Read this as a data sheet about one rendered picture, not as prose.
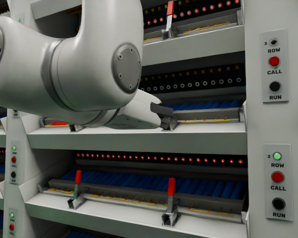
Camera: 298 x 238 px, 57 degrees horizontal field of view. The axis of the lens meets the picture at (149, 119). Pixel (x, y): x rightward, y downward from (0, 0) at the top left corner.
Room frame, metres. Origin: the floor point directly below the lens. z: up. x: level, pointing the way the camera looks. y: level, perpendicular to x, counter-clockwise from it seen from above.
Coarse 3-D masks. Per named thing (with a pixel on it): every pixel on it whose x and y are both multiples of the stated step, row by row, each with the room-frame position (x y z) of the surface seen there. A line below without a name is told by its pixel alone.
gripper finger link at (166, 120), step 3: (159, 117) 0.46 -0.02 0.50; (162, 117) 0.46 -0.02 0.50; (165, 117) 0.50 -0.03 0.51; (168, 117) 0.51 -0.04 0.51; (162, 120) 0.49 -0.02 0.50; (165, 120) 0.50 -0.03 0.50; (168, 120) 0.51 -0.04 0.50; (162, 123) 0.51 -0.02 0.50; (165, 123) 0.51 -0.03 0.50; (162, 126) 0.51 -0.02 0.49; (165, 126) 0.52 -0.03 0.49
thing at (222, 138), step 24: (168, 96) 0.74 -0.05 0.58; (192, 96) 0.71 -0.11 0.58; (24, 120) 0.78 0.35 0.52; (240, 120) 0.53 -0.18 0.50; (48, 144) 0.76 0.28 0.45; (72, 144) 0.71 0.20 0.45; (96, 144) 0.67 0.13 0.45; (120, 144) 0.63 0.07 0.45; (144, 144) 0.60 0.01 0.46; (168, 144) 0.57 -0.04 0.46; (192, 144) 0.54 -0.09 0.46; (216, 144) 0.52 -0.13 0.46; (240, 144) 0.50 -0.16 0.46
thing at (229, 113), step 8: (176, 112) 0.60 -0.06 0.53; (184, 112) 0.59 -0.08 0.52; (192, 112) 0.58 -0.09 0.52; (200, 112) 0.57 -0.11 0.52; (208, 112) 0.56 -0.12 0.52; (216, 112) 0.55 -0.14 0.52; (224, 112) 0.54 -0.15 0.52; (232, 112) 0.54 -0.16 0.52; (48, 120) 0.81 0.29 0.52; (56, 120) 0.79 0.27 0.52; (216, 120) 0.54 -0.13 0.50; (224, 120) 0.53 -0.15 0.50
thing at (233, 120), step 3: (177, 120) 0.60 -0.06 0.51; (180, 120) 0.60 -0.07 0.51; (183, 120) 0.59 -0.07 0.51; (186, 120) 0.59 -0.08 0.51; (189, 120) 0.58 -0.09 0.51; (192, 120) 0.58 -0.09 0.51; (195, 120) 0.58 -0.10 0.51; (198, 120) 0.57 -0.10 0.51; (201, 120) 0.57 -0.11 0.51; (207, 120) 0.56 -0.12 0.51; (210, 120) 0.56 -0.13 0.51; (231, 120) 0.54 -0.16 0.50; (234, 120) 0.54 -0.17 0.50; (237, 120) 0.53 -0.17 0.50; (180, 123) 0.59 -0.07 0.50; (183, 123) 0.59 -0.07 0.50; (186, 123) 0.59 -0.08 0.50; (189, 123) 0.58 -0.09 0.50; (192, 123) 0.58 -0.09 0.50; (195, 123) 0.58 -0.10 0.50; (198, 123) 0.57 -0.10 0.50; (57, 126) 0.79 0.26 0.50; (60, 126) 0.78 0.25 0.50; (63, 126) 0.77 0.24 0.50; (66, 126) 0.77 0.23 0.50
